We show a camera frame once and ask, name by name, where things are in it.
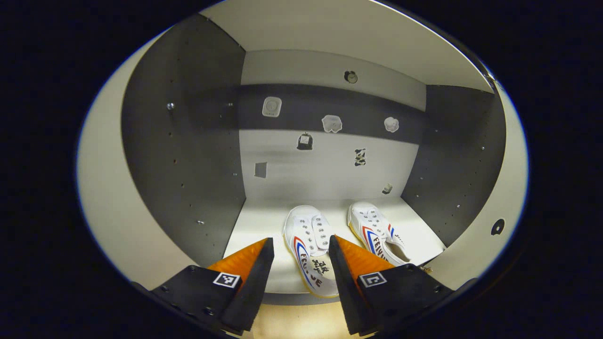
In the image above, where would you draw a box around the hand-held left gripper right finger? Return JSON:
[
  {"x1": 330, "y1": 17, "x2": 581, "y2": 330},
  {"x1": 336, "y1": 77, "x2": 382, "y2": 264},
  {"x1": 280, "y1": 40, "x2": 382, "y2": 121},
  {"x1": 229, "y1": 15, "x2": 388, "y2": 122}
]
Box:
[{"x1": 328, "y1": 234, "x2": 456, "y2": 336}]

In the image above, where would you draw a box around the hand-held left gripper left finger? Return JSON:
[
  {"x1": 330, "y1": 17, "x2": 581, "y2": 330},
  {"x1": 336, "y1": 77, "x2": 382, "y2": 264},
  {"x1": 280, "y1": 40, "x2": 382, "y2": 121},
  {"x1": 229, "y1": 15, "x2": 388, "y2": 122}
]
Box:
[{"x1": 151, "y1": 237, "x2": 275, "y2": 336}]

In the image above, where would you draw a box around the white striped shoe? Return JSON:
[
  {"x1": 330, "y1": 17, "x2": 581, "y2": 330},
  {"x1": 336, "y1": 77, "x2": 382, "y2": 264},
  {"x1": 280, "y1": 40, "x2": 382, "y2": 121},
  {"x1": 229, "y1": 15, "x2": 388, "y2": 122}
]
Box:
[
  {"x1": 347, "y1": 202, "x2": 411, "y2": 267},
  {"x1": 283, "y1": 205, "x2": 341, "y2": 299}
]

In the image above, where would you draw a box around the white shoe cabinet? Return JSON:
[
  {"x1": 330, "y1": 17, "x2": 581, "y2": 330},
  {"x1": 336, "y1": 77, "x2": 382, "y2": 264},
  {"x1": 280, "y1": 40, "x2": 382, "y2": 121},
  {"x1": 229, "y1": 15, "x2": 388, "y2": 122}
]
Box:
[{"x1": 77, "y1": 0, "x2": 530, "y2": 307}]

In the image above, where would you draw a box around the white cabinet door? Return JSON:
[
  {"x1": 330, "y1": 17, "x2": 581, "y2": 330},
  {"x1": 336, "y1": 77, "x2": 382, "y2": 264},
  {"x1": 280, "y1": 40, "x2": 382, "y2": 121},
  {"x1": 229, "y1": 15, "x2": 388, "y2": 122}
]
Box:
[
  {"x1": 77, "y1": 28, "x2": 198, "y2": 291},
  {"x1": 426, "y1": 80, "x2": 530, "y2": 291}
]

